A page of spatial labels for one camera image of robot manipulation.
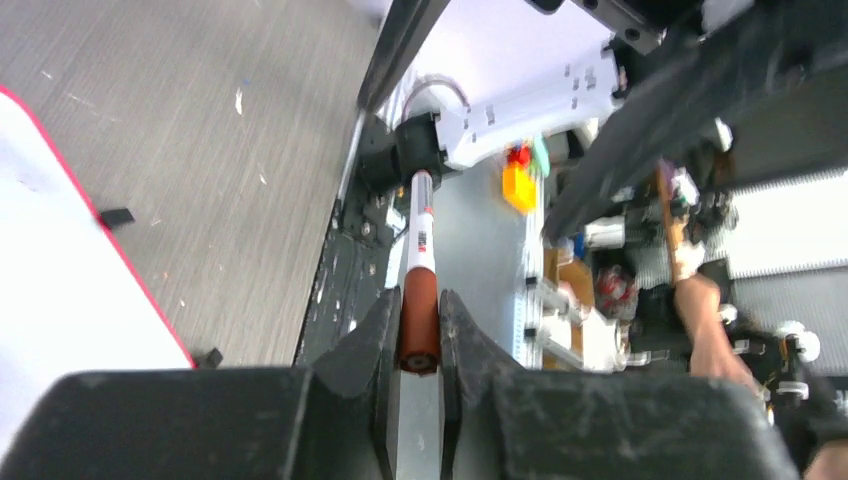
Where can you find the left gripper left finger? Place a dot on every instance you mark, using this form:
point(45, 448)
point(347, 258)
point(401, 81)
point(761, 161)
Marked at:
point(335, 418)

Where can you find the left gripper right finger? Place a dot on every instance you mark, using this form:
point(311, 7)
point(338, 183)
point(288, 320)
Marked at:
point(503, 421)

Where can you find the pink framed whiteboard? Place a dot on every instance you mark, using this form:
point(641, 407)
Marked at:
point(71, 301)

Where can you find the person forearm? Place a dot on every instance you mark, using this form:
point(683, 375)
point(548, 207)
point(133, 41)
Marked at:
point(697, 301)

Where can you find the white marker pen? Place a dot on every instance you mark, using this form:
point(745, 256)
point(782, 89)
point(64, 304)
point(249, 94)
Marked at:
point(420, 236)

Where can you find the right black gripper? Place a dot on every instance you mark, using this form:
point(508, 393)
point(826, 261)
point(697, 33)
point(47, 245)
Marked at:
point(767, 51)

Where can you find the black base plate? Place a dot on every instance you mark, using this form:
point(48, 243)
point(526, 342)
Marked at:
point(351, 271)

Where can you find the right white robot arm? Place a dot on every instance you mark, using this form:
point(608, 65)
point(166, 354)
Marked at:
point(593, 86)

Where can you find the brown marker cap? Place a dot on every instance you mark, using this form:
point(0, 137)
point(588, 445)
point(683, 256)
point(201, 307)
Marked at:
point(419, 336)

